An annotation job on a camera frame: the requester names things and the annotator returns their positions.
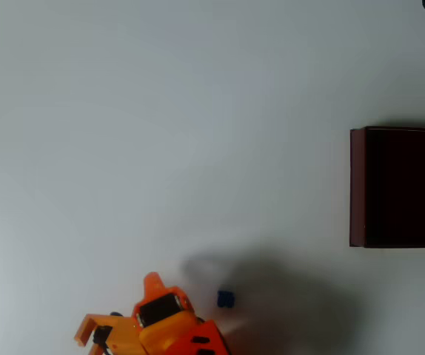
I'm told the small blue cube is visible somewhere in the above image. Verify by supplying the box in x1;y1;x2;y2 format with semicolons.
216;290;236;309

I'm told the dark red box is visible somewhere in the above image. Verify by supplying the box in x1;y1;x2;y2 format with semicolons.
349;126;425;249

